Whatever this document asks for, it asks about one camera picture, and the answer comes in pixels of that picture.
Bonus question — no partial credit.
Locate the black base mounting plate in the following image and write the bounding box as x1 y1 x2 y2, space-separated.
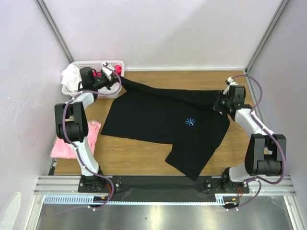
78 176 249 203

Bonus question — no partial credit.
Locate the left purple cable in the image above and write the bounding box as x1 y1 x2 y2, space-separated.
45 63 123 218

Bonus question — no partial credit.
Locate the black t-shirt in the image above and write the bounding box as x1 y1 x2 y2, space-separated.
101 78 230 180

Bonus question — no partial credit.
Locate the white plastic laundry basket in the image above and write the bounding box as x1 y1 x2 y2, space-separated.
62 60 125 99

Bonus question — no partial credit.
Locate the aluminium frame rail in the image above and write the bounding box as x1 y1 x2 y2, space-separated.
34 175 295 196

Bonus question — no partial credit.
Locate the white t-shirt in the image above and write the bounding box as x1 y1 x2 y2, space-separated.
61 64 82 92

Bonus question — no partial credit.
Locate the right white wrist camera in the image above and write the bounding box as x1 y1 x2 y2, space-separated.
224 77 238 94

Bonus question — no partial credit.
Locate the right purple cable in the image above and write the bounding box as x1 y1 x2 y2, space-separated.
225 74 287 211

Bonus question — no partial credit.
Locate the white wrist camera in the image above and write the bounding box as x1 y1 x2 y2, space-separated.
224 77 238 94
101 62 115 79

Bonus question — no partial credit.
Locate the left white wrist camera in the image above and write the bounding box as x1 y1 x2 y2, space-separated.
101 62 115 79

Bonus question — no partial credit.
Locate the folded pink t-shirt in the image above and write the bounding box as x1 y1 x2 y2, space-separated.
50 120 101 159

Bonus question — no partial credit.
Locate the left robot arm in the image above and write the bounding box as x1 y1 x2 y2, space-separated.
54 65 118 193

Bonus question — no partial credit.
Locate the purple cable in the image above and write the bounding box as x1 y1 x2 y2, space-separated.
225 74 287 211
45 63 123 218

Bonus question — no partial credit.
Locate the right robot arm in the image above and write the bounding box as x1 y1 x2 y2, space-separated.
207 84 286 194

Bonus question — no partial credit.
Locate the magenta t-shirt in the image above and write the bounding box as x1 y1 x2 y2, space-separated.
92 65 122 78

